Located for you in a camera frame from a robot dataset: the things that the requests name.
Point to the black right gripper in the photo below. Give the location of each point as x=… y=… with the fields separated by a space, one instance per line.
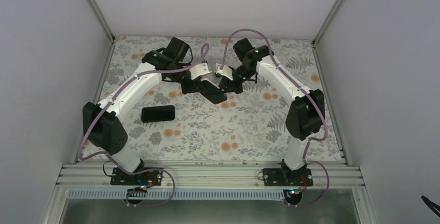
x=229 y=86

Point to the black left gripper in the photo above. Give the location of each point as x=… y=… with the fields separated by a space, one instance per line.
x=192 y=87

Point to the black smartphone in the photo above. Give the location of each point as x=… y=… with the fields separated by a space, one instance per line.
x=212 y=93

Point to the black phone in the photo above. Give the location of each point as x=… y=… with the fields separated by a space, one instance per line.
x=158 y=113

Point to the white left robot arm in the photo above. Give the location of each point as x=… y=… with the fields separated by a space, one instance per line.
x=104 y=133

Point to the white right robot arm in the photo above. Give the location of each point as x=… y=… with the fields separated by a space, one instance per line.
x=306 y=114

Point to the floral patterned table mat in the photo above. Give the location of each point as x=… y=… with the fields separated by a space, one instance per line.
x=247 y=127

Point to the black object at corner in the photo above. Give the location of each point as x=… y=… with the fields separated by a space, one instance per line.
x=431 y=205

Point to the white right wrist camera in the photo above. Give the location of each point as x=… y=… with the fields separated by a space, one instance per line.
x=223 y=71

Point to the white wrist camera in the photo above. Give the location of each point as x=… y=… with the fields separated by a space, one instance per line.
x=200 y=71
x=223 y=71

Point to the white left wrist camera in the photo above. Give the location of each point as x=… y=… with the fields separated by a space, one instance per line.
x=200 y=71

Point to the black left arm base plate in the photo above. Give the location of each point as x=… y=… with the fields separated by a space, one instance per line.
x=152 y=178

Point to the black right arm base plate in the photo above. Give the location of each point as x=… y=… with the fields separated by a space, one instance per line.
x=285 y=177

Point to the white slotted cable duct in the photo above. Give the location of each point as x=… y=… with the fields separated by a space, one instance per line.
x=180 y=194

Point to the aluminium mounting rail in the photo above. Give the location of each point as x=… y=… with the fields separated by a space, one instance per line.
x=215 y=175

